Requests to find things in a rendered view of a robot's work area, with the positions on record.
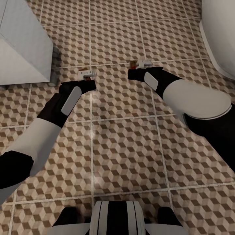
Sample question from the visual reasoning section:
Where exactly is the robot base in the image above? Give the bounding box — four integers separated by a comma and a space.
46, 207, 189, 235

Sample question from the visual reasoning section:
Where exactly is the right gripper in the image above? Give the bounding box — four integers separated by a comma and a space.
128, 69, 144, 81

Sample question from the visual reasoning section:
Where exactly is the mousetrap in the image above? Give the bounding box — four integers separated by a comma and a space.
79, 68, 91, 81
130, 60, 137, 69

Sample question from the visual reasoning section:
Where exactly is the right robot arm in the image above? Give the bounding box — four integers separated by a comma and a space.
128, 59, 235, 172

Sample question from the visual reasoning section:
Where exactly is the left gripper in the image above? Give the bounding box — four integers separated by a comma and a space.
79, 80, 96, 93

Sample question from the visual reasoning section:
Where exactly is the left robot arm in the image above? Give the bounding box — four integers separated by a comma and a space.
0, 70, 97, 206

